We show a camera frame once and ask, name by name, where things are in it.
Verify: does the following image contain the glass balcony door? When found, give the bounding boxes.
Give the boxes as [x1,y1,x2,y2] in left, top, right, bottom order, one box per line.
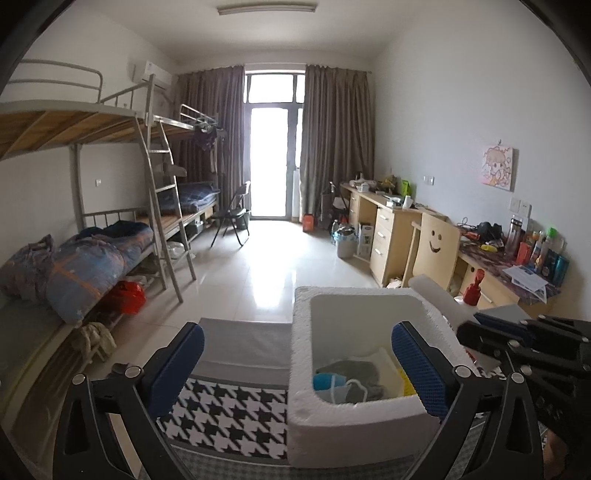
[242,69,308,220]

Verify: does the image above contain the wooden desk patterned cover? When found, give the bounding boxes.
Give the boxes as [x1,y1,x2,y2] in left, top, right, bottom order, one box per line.
[455,226,561,319]

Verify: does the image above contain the clear water bottle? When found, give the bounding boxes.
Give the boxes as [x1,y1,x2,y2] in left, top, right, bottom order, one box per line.
[505,217,525,257]

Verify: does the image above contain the light wooden desk drawers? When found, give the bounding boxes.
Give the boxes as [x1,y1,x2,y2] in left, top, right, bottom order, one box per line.
[339,181,448,287]

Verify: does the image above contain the white foam box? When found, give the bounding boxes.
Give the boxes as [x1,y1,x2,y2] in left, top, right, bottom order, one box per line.
[287,285,481,464]

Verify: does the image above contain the ceiling tube light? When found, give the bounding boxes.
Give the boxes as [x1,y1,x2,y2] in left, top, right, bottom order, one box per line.
[217,0,319,14]

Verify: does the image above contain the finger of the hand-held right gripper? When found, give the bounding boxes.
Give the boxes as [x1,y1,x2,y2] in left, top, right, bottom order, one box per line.
[457,322,583,365]
[475,313,591,337]

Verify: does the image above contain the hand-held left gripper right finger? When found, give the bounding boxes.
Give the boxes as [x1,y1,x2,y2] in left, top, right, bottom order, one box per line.
[392,322,541,480]

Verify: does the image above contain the grey purple blanket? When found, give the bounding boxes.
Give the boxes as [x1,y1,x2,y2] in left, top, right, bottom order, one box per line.
[0,234,58,301]

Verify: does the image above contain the white carton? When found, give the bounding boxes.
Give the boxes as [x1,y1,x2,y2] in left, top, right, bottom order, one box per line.
[358,223,375,257]

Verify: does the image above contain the red plastic bottle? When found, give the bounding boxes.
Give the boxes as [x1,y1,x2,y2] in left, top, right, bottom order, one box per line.
[464,270,485,305]

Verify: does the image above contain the grey brown curtain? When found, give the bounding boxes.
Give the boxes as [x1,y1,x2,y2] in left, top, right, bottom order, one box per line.
[173,65,245,217]
[298,64,377,220]

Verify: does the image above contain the dark blue bedding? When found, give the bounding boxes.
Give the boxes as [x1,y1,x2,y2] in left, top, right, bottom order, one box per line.
[178,182,220,213]

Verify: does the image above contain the beige clothes pile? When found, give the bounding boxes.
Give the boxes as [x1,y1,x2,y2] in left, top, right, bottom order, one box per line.
[69,322,116,363]

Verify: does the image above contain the grey metal bunk bed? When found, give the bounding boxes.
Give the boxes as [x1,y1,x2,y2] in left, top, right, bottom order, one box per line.
[152,104,229,241]
[0,59,199,370]

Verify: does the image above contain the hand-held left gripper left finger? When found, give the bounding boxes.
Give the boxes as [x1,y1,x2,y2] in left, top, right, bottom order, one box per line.
[52,322,205,480]

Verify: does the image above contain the person's right hand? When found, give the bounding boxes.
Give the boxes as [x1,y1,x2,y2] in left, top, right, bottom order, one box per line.
[547,431,583,480]

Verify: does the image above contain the white waste bin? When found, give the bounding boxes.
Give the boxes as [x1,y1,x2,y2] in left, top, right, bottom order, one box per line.
[335,228,358,259]

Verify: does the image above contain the blue plaid quilt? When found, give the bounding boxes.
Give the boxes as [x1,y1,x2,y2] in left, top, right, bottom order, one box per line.
[46,233,153,324]

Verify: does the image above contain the dark hanging clothes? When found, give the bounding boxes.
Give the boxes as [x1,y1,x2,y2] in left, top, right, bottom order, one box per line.
[194,124,227,151]

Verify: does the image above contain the pink wall poster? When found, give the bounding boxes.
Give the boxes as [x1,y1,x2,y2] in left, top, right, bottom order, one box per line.
[480,144,518,191]

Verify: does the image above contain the white papers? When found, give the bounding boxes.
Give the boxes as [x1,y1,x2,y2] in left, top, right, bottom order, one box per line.
[501,264,550,303]

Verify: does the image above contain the red plastic bag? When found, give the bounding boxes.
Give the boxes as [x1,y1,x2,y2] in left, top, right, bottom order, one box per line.
[108,281,147,317]

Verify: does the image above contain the dark blue clothing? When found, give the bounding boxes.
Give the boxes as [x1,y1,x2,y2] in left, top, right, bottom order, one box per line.
[76,220,151,241]

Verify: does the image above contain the black metal frame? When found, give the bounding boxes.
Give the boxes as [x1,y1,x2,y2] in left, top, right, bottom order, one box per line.
[318,182,349,222]

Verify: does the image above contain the houndstooth tablecloth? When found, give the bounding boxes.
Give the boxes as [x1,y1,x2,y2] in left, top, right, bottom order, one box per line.
[154,318,555,480]

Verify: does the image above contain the black folding chair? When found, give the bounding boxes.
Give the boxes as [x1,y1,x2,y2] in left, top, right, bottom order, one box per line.
[210,181,252,250]

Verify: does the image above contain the white air conditioner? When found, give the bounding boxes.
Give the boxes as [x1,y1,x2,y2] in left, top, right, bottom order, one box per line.
[130,60,174,88]

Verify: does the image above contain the blue face mask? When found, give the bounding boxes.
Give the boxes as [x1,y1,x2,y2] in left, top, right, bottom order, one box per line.
[313,373,370,406]

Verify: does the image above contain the white plastic bag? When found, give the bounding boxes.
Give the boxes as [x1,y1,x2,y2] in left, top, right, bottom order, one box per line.
[323,346,404,400]

